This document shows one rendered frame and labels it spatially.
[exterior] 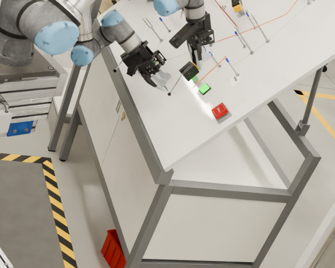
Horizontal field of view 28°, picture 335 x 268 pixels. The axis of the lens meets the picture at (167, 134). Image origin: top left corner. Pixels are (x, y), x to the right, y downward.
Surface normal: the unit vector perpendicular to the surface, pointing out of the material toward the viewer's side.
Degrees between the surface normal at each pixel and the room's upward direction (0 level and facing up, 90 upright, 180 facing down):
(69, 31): 96
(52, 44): 95
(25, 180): 0
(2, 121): 90
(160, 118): 52
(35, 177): 0
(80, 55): 90
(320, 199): 0
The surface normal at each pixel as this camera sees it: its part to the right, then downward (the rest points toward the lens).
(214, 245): 0.29, 0.59
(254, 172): 0.33, -0.80
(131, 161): -0.90, -0.11
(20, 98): 0.60, 0.59
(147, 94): -0.51, -0.58
